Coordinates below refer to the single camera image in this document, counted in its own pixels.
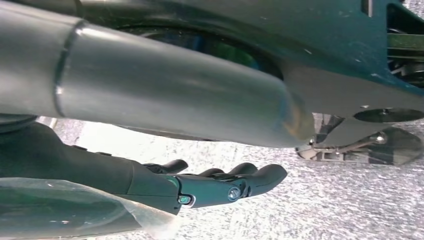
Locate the dark robot body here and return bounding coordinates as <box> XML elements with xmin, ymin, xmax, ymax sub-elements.
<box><xmin>6</xmin><ymin>0</ymin><xmax>424</xmax><ymax>167</ymax></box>

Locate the clear plastic cover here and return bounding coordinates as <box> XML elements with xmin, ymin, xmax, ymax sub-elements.
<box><xmin>0</xmin><ymin>177</ymin><xmax>181</xmax><ymax>240</ymax></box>

